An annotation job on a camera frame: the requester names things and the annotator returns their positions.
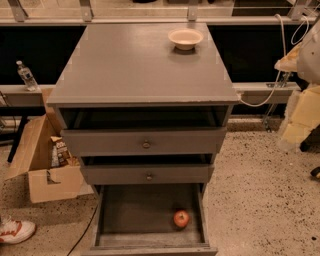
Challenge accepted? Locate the grey wooden drawer cabinet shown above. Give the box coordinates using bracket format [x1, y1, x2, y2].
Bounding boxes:
[45, 22, 242, 256]

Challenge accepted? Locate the open cardboard box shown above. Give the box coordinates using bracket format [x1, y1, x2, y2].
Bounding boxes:
[5, 89, 84, 203]

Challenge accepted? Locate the white cable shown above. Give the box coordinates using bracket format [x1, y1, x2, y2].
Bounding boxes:
[239, 13, 311, 108]

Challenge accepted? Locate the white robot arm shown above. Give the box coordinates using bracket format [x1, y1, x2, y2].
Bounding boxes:
[275, 20, 320, 151]

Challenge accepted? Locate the black table leg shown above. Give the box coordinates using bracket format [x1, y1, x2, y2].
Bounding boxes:
[7, 116, 28, 163]

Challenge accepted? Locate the black floor cable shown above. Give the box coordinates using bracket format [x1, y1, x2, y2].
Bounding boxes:
[65, 203, 100, 256]

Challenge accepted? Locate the grey top drawer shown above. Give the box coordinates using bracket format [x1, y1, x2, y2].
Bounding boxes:
[62, 128, 226, 156]

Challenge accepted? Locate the white and red sneaker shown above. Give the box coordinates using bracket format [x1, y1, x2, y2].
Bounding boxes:
[0, 217, 36, 244]

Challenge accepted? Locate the metal stand pole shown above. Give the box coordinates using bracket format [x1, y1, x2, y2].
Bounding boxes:
[262, 72, 292, 133]

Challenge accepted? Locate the clear plastic water bottle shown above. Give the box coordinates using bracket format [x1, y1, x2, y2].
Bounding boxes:
[16, 60, 38, 91]

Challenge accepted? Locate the red apple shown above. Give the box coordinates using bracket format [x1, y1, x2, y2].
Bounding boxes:
[173, 210, 190, 228]

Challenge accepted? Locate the grey middle drawer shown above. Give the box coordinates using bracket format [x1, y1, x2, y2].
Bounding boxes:
[81, 154, 214, 185]

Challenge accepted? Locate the beige paper bowl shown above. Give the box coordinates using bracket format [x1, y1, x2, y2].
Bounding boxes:
[168, 28, 204, 51]

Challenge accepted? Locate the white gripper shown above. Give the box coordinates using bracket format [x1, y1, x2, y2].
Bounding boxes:
[274, 43, 320, 151]

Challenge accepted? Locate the grey open bottom drawer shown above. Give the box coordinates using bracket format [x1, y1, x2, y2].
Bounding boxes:
[81, 184, 217, 256]

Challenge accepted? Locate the brown snack bag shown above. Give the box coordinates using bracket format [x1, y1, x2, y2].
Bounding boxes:
[51, 136, 70, 167]

